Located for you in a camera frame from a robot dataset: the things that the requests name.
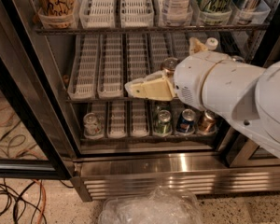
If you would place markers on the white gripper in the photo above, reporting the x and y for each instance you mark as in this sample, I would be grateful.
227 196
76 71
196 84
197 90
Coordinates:
194 76

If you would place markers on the green LaCroix can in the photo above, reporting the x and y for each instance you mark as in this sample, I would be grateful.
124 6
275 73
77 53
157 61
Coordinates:
214 12

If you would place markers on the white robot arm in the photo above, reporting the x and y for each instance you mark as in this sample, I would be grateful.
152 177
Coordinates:
245 95

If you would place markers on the gold can middle shelf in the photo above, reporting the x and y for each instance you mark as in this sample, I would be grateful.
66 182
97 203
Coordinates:
169 65

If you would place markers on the green can bottom rear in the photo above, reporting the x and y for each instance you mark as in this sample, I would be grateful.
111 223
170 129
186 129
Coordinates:
161 105

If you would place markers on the white label bottle top shelf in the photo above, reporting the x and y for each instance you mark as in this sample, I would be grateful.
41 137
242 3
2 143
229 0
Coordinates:
175 12

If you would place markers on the blue can bottom shelf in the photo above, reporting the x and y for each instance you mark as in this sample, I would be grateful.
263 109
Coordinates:
186 121

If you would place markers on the blue can middle shelf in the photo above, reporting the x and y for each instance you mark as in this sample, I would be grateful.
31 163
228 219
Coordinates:
238 59

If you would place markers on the green can bottom front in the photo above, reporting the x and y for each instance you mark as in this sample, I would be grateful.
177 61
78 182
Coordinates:
162 123

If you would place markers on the copper can bottom shelf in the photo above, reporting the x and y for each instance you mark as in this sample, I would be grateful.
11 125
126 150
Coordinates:
207 122

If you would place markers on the stainless steel fridge cabinet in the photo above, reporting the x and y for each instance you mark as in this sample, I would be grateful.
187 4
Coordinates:
117 169

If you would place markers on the blue striped can top shelf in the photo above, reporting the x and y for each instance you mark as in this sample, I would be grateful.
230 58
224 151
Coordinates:
248 11

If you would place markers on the white can bottom shelf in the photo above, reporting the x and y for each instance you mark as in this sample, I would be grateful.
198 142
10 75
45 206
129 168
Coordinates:
92 126

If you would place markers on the orange LaCroix can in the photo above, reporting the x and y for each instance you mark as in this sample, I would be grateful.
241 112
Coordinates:
57 14

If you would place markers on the open glass fridge door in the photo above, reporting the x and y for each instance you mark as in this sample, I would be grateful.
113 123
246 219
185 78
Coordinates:
31 82

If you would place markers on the clear plastic bag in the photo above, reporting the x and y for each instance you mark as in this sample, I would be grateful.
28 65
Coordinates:
160 206

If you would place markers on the bottom wire shelf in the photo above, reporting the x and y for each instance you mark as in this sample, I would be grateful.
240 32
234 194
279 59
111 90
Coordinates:
152 139

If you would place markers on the wire shelf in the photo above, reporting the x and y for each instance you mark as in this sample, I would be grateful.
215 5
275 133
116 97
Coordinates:
68 99
152 139
149 30

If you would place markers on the middle wire shelf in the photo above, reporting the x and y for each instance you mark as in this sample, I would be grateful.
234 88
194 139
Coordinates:
68 99

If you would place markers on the top wire shelf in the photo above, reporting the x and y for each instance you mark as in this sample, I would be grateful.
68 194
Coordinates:
149 30

